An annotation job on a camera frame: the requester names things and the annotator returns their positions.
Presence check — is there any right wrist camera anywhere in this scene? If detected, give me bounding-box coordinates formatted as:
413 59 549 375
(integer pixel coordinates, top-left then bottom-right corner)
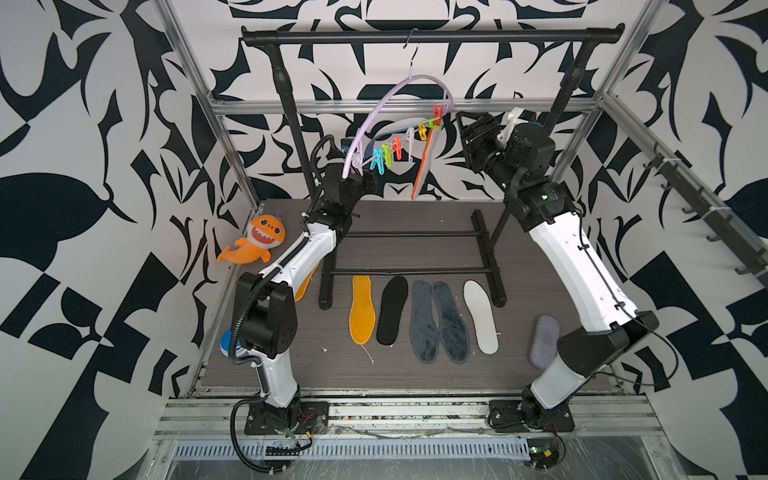
496 107 536 147

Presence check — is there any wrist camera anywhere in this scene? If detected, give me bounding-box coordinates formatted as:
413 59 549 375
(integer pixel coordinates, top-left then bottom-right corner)
496 107 536 147
340 137 361 172

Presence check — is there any lilac round clip hanger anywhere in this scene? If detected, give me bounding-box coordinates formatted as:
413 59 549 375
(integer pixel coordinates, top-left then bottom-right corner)
341 28 455 179

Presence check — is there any orange shark plush toy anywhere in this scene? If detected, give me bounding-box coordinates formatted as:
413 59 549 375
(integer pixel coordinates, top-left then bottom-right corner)
217 214 286 265

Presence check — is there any blue round button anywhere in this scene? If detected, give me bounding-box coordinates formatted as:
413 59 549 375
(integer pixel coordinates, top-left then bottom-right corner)
220 329 242 357

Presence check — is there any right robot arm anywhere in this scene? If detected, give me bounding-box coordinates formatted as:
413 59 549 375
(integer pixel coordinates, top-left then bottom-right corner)
456 109 659 430

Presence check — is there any grey fabric case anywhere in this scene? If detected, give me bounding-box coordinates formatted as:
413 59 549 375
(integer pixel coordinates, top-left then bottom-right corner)
529 315 561 370

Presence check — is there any dark grey felt insole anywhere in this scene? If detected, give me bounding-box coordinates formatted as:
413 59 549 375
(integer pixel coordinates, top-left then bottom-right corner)
409 280 439 364
430 281 469 364

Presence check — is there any grey orange-edged insole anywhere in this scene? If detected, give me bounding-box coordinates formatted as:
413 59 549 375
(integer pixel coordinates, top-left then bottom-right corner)
411 129 442 200

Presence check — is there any wall hook rail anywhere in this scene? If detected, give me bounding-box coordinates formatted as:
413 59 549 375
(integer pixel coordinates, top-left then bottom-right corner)
641 142 768 289

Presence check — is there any orange fuzzy insole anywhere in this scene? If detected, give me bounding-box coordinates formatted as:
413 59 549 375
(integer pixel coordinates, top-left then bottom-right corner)
294 267 317 302
349 275 376 345

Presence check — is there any black foam insole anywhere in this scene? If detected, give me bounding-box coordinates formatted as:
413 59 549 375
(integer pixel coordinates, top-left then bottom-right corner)
376 276 409 346

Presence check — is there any white cable duct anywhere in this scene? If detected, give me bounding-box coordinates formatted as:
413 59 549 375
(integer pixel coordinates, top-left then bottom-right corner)
170 436 532 462

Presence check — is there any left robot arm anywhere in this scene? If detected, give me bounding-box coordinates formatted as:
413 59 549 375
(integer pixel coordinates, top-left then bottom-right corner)
227 140 376 428

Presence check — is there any black garment rack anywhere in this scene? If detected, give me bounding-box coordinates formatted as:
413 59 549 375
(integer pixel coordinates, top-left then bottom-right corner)
241 23 626 311

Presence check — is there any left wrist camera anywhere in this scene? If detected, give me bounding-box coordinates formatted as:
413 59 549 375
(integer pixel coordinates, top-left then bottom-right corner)
340 137 361 172

